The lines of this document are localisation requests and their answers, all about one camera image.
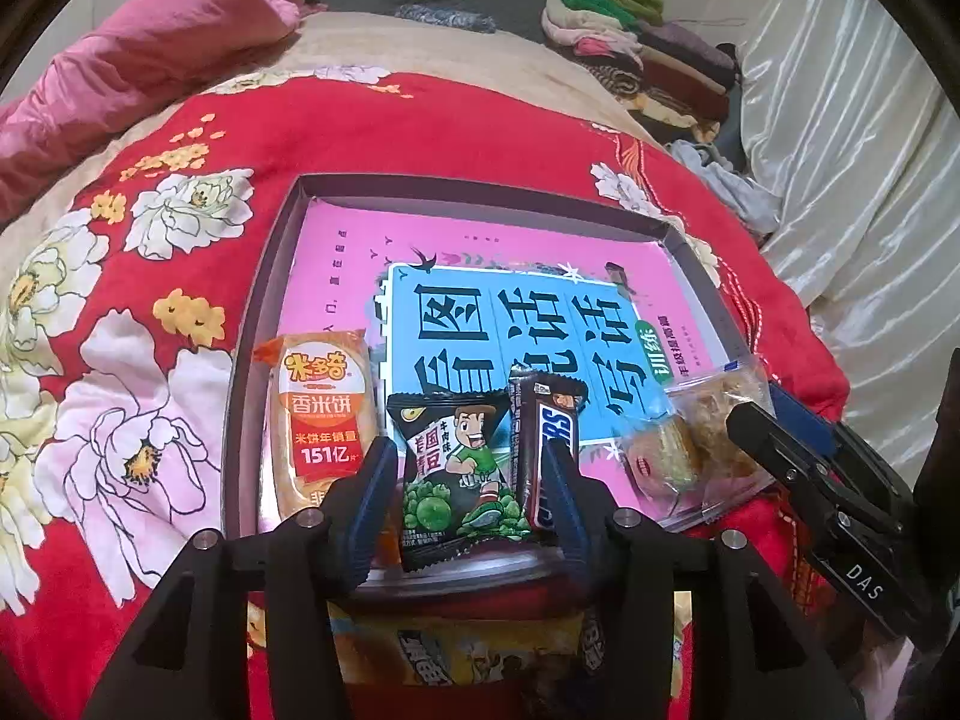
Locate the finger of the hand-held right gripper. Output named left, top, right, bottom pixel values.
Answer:
left=769, top=382, right=901, bottom=485
left=725, top=400, right=842, bottom=520

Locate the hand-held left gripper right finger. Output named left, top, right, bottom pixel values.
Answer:
left=541, top=436, right=863, bottom=720

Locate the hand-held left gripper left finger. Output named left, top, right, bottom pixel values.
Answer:
left=81, top=435, right=400, bottom=720

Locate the clear pastry packet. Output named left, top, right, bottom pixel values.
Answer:
left=664, top=358, right=781, bottom=515

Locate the black green pea packet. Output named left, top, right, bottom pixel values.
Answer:
left=386, top=388, right=535, bottom=575

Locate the grey shallow cardboard box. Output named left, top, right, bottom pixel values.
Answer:
left=221, top=174, right=777, bottom=601

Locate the round pastry in clear wrapper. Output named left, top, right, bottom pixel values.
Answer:
left=622, top=416, right=706, bottom=522

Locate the orange rice cracker packet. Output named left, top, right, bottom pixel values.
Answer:
left=253, top=326, right=387, bottom=563

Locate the yellow snack packet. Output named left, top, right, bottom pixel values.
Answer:
left=330, top=607, right=593, bottom=687

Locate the white grey garment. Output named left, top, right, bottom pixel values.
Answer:
left=667, top=139, right=785, bottom=237

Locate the pink book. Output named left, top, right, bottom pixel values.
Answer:
left=259, top=199, right=751, bottom=541

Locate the white satin curtain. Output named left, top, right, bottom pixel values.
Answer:
left=739, top=0, right=960, bottom=436

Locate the pile of folded clothes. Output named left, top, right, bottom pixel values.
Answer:
left=540, top=0, right=743, bottom=143

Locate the red floral blanket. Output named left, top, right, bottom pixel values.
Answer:
left=0, top=71, right=848, bottom=720

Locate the beige bed cover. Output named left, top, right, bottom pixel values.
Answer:
left=0, top=11, right=676, bottom=241

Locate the blue patterned cloth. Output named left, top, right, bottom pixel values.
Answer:
left=394, top=4, right=496, bottom=32

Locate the pink pillow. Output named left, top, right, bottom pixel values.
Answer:
left=0, top=0, right=308, bottom=222

